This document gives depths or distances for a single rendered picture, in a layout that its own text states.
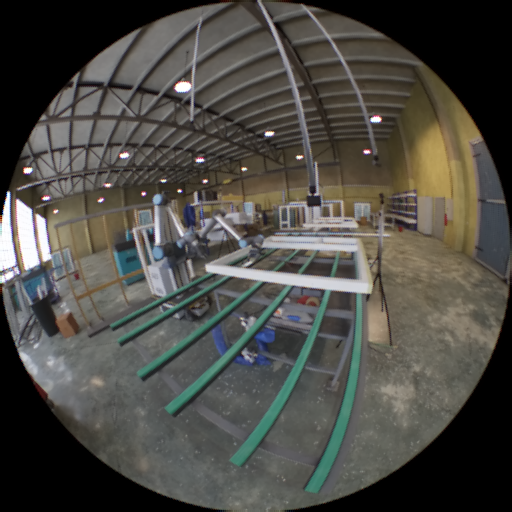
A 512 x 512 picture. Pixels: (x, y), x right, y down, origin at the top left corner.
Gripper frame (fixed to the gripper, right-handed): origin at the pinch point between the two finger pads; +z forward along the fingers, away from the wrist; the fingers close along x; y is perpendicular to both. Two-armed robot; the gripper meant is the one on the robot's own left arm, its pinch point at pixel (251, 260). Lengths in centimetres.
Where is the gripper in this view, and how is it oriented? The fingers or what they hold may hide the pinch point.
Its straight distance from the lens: 179.7
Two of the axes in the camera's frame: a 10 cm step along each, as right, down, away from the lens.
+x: -8.6, -0.5, 5.0
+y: 3.8, 5.9, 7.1
